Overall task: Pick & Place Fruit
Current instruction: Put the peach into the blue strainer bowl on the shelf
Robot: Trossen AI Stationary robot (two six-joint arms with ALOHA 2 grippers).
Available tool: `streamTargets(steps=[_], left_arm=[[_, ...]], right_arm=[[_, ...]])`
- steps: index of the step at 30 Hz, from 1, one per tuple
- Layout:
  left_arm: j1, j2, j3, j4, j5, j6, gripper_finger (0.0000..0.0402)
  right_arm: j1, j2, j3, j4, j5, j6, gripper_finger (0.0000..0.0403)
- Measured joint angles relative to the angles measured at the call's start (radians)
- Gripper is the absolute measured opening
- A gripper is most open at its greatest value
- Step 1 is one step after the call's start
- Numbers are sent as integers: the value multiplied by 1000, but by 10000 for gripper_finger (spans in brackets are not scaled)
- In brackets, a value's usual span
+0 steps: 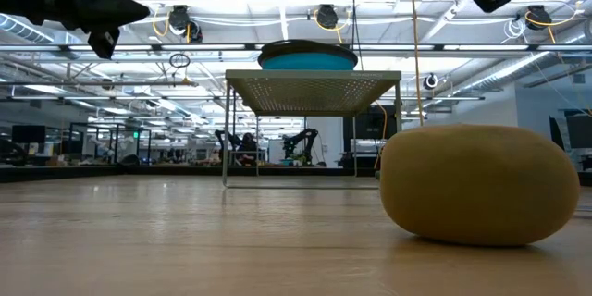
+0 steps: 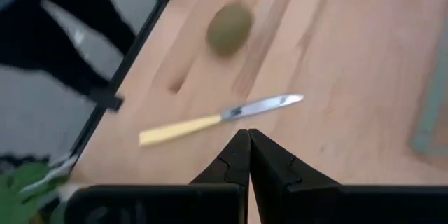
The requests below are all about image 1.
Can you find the black background robot arm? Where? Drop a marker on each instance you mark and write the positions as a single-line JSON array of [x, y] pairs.
[[300, 141], [226, 141]]

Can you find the brown-green kiwi fruit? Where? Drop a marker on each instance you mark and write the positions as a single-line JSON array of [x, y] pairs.
[[478, 185]]

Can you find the black background monitor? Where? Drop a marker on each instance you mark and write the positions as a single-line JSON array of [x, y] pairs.
[[28, 134], [578, 129]]

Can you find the black background panel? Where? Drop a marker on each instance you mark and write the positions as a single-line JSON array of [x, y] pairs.
[[370, 129]]

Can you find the person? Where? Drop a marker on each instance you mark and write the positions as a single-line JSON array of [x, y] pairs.
[[247, 148]]

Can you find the blue bowl with grey rim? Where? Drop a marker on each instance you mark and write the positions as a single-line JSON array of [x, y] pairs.
[[307, 57]]

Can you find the green perforated metal shelf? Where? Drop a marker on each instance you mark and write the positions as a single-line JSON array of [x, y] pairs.
[[307, 92]]

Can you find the silver ventilation duct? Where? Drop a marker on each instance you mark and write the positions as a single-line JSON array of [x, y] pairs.
[[23, 30], [509, 71]]

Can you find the black metal table frame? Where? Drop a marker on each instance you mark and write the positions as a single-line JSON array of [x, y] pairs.
[[139, 172]]

